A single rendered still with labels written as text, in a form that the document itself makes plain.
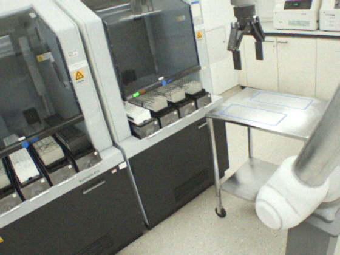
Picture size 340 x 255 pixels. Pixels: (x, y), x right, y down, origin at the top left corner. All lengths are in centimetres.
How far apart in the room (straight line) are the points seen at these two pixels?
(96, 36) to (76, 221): 101
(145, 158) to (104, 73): 56
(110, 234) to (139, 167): 46
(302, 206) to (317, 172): 12
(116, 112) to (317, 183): 113
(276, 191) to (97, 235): 120
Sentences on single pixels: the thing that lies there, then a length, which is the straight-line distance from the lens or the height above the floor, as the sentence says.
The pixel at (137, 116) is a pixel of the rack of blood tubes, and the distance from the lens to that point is 158.
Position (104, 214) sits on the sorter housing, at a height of 41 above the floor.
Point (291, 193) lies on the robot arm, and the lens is 79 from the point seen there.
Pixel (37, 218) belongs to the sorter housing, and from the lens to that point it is 153.
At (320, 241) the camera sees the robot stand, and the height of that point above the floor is 58.
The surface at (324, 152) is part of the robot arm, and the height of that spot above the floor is 109.
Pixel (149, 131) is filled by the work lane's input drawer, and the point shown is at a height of 76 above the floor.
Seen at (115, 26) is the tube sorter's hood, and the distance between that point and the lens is 150.
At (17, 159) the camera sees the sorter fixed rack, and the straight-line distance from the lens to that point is 159.
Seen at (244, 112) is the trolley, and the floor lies 82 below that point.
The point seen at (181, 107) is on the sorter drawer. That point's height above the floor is 80.
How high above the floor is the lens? 147
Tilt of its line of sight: 26 degrees down
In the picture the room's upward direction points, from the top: 12 degrees counter-clockwise
